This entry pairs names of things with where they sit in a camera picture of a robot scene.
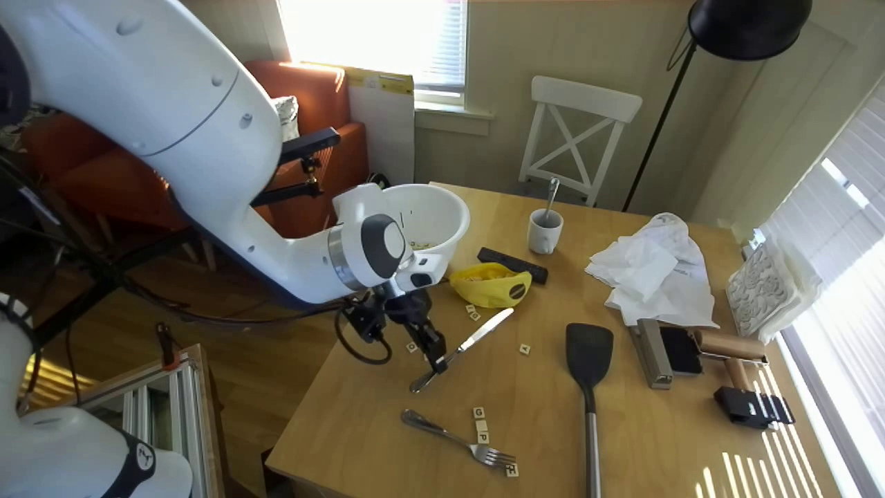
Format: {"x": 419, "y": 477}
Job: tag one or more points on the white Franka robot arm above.
{"x": 167, "y": 100}

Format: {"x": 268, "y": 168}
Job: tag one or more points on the black comb-like tool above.
{"x": 749, "y": 408}

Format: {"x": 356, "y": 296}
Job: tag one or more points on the white crumpled cloth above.
{"x": 658, "y": 273}

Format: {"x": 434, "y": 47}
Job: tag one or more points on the white wooden chair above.
{"x": 580, "y": 138}

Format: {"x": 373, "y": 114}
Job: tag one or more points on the metal spoon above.
{"x": 550, "y": 195}

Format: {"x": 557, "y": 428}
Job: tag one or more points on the black floor lamp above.
{"x": 748, "y": 22}

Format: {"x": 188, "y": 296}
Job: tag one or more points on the silver fork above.
{"x": 452, "y": 439}

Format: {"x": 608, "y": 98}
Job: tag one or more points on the letter tile G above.
{"x": 413, "y": 350}

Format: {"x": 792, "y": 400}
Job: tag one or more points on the bright window with blind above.
{"x": 369, "y": 36}

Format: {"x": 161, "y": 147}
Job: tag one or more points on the white metal rack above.
{"x": 175, "y": 417}

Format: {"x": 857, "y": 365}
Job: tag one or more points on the white mug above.
{"x": 546, "y": 238}

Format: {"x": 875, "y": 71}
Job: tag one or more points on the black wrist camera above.
{"x": 365, "y": 317}

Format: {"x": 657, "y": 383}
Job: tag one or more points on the white cardboard panel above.
{"x": 383, "y": 120}

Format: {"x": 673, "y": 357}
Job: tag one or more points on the black camera stand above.
{"x": 298, "y": 147}

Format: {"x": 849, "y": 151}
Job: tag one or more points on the steel block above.
{"x": 652, "y": 356}

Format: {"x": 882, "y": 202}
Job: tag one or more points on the orange armchair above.
{"x": 312, "y": 100}

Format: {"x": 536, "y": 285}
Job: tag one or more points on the white plastic colander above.
{"x": 433, "y": 216}

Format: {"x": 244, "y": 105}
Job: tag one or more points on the black bar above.
{"x": 511, "y": 263}

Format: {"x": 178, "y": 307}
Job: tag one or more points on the blank white tile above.
{"x": 482, "y": 423}

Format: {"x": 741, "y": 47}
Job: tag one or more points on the letter tile P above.
{"x": 482, "y": 436}

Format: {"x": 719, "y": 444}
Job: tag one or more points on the small black box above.
{"x": 680, "y": 350}

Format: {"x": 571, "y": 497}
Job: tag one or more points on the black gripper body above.
{"x": 413, "y": 311}

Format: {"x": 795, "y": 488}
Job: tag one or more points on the silver table knife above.
{"x": 484, "y": 334}

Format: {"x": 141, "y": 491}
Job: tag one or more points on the large slatted window blind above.
{"x": 843, "y": 257}

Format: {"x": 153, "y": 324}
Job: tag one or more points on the white letter tile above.
{"x": 471, "y": 311}
{"x": 511, "y": 468}
{"x": 478, "y": 412}
{"x": 527, "y": 350}

